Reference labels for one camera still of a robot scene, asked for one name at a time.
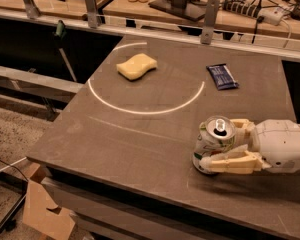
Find middle metal bracket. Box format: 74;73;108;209
84;0;102;28

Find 7up soda can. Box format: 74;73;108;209
192;116;236;175

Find left metal bracket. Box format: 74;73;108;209
23;0;40;19

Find white power adapter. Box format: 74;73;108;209
259;9;285;26

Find right metal bracket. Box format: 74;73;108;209
200;0;220;45

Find metal bracket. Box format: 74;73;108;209
23;0;40;19
84;0;102;28
200;0;220;45

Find black chair base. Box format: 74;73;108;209
0;194;26;234

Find green handled tool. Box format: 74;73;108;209
53;20;77;82

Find black monitor stand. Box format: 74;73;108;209
149;0;206;22

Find blue rxbar wrapper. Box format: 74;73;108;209
206;64;239;90

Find yellow sponge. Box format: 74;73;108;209
116;53;157;80

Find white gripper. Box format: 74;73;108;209
199;119;300;175

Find black power strip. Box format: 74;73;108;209
222;0;261;18

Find cardboard box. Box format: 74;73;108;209
23;163;75;240

